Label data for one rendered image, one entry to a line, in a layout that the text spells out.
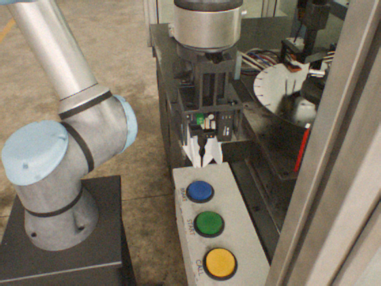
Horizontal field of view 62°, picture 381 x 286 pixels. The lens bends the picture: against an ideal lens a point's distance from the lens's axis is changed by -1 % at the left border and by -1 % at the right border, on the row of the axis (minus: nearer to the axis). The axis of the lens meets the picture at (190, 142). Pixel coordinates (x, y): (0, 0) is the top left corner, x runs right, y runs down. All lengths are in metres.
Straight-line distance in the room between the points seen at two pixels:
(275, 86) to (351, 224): 0.61
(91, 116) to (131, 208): 1.14
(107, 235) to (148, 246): 0.88
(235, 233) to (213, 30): 0.31
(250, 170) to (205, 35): 0.53
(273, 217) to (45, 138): 0.49
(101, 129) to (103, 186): 0.21
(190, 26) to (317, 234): 0.23
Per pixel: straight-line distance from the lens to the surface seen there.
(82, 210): 0.69
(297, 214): 0.23
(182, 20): 0.35
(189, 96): 0.40
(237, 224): 0.53
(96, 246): 0.71
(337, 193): 0.19
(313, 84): 0.80
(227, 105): 0.37
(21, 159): 0.59
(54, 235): 0.70
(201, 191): 0.56
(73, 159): 0.62
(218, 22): 0.34
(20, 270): 0.73
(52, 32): 0.66
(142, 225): 1.65
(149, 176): 1.88
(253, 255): 0.50
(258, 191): 0.78
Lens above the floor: 1.32
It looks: 39 degrees down
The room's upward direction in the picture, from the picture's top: straight up
